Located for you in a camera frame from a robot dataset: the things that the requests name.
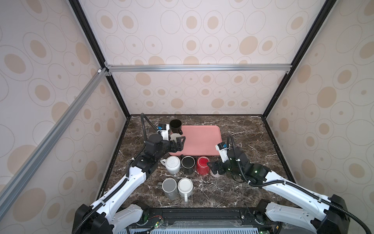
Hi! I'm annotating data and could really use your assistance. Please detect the grey mug white interior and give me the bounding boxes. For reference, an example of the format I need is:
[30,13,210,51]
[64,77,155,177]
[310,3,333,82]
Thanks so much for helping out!
[170,133,181,142]

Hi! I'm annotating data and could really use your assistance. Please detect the pink mug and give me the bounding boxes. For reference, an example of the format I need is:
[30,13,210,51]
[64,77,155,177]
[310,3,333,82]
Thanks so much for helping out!
[210,170,222,178]

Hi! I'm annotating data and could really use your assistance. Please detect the black mug white base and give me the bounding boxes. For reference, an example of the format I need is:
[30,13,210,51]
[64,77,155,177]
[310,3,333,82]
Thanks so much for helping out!
[169,119,183,135]

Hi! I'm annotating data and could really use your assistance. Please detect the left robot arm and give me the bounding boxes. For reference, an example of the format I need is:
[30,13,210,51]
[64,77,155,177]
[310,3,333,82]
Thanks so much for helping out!
[72,134,186,234]

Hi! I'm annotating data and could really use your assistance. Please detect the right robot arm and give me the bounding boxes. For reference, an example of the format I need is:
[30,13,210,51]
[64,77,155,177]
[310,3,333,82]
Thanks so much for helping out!
[207,148,351,234]

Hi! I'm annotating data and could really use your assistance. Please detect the red mug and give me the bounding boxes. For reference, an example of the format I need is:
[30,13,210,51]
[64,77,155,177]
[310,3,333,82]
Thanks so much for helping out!
[197,156,210,176]

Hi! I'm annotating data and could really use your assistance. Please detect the black mug white rim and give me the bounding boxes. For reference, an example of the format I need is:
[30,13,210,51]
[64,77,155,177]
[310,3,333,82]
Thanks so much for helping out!
[181,156,195,175]

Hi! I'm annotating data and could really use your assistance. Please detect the white ribbed mug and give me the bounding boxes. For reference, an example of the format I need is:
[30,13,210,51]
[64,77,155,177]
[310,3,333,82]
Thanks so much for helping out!
[160,156,181,175]

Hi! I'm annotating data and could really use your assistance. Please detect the white mug front row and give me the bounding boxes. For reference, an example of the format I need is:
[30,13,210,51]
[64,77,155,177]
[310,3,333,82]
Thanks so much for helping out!
[177,178,193,202]

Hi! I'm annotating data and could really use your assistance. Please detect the dark grey mug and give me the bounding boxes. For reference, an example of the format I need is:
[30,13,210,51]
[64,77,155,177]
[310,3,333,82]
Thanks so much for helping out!
[157,178,179,199]

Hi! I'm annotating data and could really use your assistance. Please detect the pink rectangular tray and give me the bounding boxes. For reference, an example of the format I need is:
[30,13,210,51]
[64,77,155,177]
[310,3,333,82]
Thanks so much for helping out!
[170,125,222,157]

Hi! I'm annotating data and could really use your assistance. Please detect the horizontal aluminium bar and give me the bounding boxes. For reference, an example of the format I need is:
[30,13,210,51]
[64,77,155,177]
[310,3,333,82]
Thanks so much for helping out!
[99,63,292,74]

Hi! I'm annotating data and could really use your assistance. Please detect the diagonal aluminium bar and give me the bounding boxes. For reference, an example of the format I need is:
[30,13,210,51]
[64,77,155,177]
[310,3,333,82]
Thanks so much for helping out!
[1,67,108,219]

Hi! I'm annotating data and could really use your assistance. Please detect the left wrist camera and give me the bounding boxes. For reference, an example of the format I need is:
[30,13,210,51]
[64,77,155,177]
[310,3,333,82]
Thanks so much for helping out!
[157,124,170,141]

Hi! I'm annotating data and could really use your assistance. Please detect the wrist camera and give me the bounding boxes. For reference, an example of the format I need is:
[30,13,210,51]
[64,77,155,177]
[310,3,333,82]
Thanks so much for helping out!
[157,124,170,141]
[215,142,229,163]

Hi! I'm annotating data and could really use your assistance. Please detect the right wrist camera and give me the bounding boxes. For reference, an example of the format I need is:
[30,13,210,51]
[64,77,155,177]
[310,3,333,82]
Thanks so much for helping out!
[215,142,229,163]

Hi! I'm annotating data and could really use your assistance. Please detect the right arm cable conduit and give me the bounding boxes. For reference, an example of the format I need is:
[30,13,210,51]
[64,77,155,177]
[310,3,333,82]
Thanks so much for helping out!
[226,134,372,234]

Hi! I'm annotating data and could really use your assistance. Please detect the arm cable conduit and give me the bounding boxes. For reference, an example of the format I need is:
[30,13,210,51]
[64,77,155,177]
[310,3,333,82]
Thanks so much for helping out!
[226,134,372,234]
[71,113,160,234]

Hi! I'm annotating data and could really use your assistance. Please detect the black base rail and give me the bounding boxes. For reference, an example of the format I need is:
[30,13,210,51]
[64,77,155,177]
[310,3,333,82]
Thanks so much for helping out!
[77,207,329,234]

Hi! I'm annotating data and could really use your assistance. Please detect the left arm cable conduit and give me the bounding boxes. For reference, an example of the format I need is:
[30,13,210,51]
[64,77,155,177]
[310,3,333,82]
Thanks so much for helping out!
[71,113,160,234]

